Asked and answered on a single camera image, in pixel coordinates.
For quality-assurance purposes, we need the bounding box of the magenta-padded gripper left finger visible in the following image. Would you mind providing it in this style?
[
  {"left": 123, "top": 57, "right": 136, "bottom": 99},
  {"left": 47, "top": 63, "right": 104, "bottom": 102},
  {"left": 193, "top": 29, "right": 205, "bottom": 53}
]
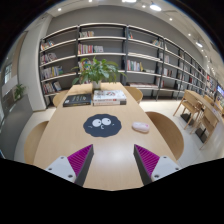
[{"left": 44, "top": 143, "right": 95, "bottom": 187}]

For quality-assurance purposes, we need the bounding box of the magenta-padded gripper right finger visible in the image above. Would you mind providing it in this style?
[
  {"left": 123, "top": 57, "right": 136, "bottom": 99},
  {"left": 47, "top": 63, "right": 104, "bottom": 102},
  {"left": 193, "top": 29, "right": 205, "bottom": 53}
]
[{"left": 133, "top": 143, "right": 183, "bottom": 186}]

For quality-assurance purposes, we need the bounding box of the pale pink computer mouse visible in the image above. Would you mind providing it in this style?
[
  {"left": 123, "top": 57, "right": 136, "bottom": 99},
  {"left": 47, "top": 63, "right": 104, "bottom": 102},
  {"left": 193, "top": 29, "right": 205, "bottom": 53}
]
[{"left": 131, "top": 121, "right": 151, "bottom": 134}]

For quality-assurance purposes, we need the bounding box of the dark cartoon-face mouse pad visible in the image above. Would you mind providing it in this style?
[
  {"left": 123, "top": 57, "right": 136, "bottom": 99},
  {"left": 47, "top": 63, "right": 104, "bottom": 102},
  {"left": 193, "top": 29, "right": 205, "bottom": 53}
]
[{"left": 82, "top": 113, "right": 122, "bottom": 138}]

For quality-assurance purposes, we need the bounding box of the slatted wooden chair group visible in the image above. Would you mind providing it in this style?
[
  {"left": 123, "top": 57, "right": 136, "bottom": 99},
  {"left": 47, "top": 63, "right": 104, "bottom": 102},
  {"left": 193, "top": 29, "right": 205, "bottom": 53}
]
[{"left": 173, "top": 90, "right": 222, "bottom": 148}]

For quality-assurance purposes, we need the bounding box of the black hardcover book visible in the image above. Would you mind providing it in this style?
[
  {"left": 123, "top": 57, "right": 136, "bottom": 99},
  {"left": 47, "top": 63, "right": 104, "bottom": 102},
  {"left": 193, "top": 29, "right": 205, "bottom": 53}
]
[{"left": 62, "top": 93, "right": 93, "bottom": 108}]

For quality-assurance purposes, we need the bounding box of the long light wooden side table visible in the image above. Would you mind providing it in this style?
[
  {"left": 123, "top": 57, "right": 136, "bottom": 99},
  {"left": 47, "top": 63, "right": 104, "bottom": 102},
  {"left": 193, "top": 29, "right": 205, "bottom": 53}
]
[{"left": 184, "top": 89, "right": 224, "bottom": 118}]

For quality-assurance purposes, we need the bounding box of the small green floor plant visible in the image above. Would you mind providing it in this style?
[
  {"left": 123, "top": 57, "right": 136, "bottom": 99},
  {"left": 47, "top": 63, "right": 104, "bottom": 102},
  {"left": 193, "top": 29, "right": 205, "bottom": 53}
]
[{"left": 13, "top": 83, "right": 28, "bottom": 101}]

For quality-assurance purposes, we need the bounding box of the thick white illustrated book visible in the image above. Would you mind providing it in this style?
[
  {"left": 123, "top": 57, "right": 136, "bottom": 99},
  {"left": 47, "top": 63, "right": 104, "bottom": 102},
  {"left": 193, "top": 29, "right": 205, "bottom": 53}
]
[{"left": 92, "top": 89, "right": 128, "bottom": 102}]

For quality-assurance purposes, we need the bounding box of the green potted plant white pot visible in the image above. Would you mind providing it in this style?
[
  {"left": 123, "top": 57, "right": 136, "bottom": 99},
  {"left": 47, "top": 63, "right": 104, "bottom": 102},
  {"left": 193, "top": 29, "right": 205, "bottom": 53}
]
[{"left": 71, "top": 56, "right": 126, "bottom": 90}]

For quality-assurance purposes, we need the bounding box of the ceiling light group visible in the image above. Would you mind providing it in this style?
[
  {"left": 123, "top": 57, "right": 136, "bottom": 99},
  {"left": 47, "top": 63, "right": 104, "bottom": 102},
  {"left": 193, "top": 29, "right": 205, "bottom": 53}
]
[{"left": 56, "top": 0, "right": 204, "bottom": 48}]

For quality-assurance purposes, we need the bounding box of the grey wall shelf unit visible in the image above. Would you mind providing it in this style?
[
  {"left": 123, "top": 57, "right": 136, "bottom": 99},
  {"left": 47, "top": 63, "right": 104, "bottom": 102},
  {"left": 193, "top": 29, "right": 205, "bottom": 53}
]
[{"left": 38, "top": 22, "right": 224, "bottom": 108}]

